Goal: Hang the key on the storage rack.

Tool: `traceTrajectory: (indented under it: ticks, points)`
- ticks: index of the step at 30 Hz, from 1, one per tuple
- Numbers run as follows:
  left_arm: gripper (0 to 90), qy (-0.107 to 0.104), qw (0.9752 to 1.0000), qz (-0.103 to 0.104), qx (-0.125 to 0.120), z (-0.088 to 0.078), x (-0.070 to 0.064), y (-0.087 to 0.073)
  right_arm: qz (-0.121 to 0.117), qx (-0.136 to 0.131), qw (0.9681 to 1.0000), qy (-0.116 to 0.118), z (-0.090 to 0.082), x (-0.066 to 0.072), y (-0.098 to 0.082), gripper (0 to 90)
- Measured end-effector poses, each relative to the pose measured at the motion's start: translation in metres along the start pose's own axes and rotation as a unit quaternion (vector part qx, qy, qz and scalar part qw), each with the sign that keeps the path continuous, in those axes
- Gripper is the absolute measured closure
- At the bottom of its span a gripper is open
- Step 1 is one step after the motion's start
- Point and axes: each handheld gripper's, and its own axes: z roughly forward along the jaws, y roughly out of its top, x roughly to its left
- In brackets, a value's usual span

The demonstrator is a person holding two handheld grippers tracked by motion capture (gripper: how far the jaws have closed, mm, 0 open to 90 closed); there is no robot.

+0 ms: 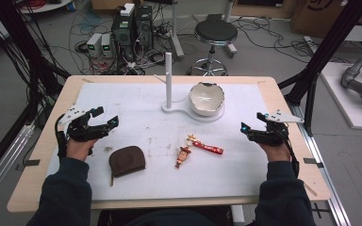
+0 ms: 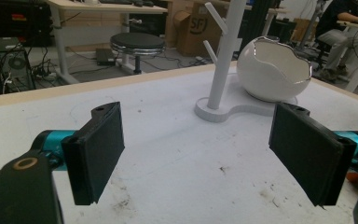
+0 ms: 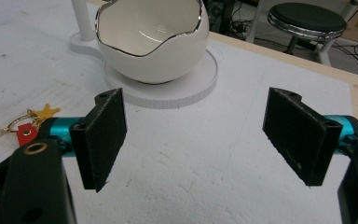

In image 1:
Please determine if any white power supply box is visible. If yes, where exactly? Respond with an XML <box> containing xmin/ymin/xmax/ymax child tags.
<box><xmin>100</xmin><ymin>33</ymin><xmax>114</xmax><ymax>58</ymax></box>
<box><xmin>86</xmin><ymin>32</ymin><xmax>104</xmax><ymax>58</ymax></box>

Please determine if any white table leg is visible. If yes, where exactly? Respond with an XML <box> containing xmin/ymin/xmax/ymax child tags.
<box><xmin>169</xmin><ymin>0</ymin><xmax>186</xmax><ymax>59</ymax></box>
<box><xmin>223</xmin><ymin>0</ymin><xmax>239</xmax><ymax>58</ymax></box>
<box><xmin>230</xmin><ymin>204</ymin><xmax>246</xmax><ymax>226</ymax></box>

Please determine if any white table mat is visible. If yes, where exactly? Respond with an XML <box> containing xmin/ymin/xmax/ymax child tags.
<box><xmin>45</xmin><ymin>82</ymin><xmax>286</xmax><ymax>202</ymax></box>

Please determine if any person's right hand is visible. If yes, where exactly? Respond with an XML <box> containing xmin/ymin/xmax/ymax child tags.
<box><xmin>258</xmin><ymin>142</ymin><xmax>292</xmax><ymax>164</ymax></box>

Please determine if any cowboy doll keychain red strap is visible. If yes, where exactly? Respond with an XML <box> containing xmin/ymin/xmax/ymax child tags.
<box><xmin>174</xmin><ymin>134</ymin><xmax>225</xmax><ymax>170</ymax></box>

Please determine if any white cracked eggshell bowl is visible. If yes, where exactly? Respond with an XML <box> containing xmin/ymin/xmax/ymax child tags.
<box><xmin>188</xmin><ymin>81</ymin><xmax>226</xmax><ymax>118</ymax></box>

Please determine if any aluminium rail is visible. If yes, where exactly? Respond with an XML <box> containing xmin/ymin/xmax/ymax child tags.
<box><xmin>289</xmin><ymin>103</ymin><xmax>351</xmax><ymax>226</ymax></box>
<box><xmin>0</xmin><ymin>122</ymin><xmax>36</xmax><ymax>210</ymax></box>

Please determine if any black tape piece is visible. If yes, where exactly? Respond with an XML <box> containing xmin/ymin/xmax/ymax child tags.
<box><xmin>303</xmin><ymin>157</ymin><xmax>325</xmax><ymax>170</ymax></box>
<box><xmin>23</xmin><ymin>158</ymin><xmax>41</xmax><ymax>168</ymax></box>

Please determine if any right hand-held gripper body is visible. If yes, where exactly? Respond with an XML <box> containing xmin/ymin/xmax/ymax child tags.
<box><xmin>248</xmin><ymin>109</ymin><xmax>304</xmax><ymax>147</ymax></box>

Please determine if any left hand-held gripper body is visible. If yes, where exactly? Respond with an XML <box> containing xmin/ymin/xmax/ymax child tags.
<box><xmin>58</xmin><ymin>106</ymin><xmax>110</xmax><ymax>142</ymax></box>

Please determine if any black computer tower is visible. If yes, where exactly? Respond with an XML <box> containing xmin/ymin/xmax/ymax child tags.
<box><xmin>110</xmin><ymin>12</ymin><xmax>137</xmax><ymax>61</ymax></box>
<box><xmin>134</xmin><ymin>5</ymin><xmax>155</xmax><ymax>52</ymax></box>

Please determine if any hand-held gripper black cable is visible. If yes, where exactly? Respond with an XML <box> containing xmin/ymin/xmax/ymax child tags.
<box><xmin>54</xmin><ymin>114</ymin><xmax>69</xmax><ymax>158</ymax></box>
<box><xmin>282</xmin><ymin>124</ymin><xmax>301</xmax><ymax>179</ymax></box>

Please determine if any left hand-held gripper black cable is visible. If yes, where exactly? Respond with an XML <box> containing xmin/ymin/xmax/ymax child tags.
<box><xmin>54</xmin><ymin>114</ymin><xmax>69</xmax><ymax>158</ymax></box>

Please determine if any person's dark clothed body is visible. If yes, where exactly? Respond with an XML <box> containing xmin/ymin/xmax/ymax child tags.
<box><xmin>97</xmin><ymin>206</ymin><xmax>234</xmax><ymax>226</ymax></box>

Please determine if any black round stool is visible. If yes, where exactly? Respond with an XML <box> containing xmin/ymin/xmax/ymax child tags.
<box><xmin>187</xmin><ymin>19</ymin><xmax>239</xmax><ymax>77</ymax></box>

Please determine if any right hand-held gripper black cable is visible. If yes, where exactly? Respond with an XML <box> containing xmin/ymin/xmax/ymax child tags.
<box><xmin>282</xmin><ymin>124</ymin><xmax>301</xmax><ymax>179</ymax></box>

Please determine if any cardboard box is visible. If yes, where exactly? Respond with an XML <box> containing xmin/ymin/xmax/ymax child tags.
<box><xmin>289</xmin><ymin>0</ymin><xmax>362</xmax><ymax>40</ymax></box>

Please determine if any tangle of floor cables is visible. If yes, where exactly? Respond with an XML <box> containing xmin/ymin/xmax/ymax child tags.
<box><xmin>69</xmin><ymin>3</ymin><xmax>177</xmax><ymax>76</ymax></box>

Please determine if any white stand with post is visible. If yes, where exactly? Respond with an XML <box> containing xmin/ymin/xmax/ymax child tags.
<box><xmin>154</xmin><ymin>52</ymin><xmax>226</xmax><ymax>123</ymax></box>

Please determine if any black metal frame post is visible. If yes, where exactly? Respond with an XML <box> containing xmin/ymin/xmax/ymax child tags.
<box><xmin>277</xmin><ymin>0</ymin><xmax>362</xmax><ymax>137</ymax></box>
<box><xmin>0</xmin><ymin>0</ymin><xmax>72</xmax><ymax>126</ymax></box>

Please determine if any person's left hand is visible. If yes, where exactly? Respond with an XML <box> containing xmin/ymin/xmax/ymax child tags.
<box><xmin>66</xmin><ymin>138</ymin><xmax>98</xmax><ymax>163</ymax></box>

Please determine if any brown zip pouch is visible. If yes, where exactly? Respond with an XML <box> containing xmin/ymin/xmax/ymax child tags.
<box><xmin>107</xmin><ymin>145</ymin><xmax>147</xmax><ymax>187</ymax></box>

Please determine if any white box on computer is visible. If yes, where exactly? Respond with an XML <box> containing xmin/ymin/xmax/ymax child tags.
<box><xmin>119</xmin><ymin>2</ymin><xmax>136</xmax><ymax>18</ymax></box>

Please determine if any white floor board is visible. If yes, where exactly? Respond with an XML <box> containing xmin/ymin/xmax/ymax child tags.
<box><xmin>320</xmin><ymin>61</ymin><xmax>362</xmax><ymax>132</ymax></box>

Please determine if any round white table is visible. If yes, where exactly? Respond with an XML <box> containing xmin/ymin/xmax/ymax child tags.
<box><xmin>18</xmin><ymin>0</ymin><xmax>74</xmax><ymax>15</ymax></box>

